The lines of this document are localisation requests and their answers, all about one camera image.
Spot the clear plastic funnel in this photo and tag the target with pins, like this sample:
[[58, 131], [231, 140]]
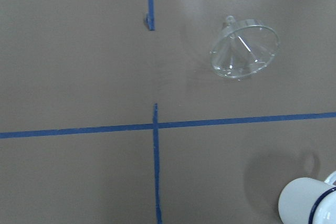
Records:
[[243, 48]]

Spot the white enamel mug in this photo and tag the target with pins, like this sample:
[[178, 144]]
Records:
[[306, 200]]

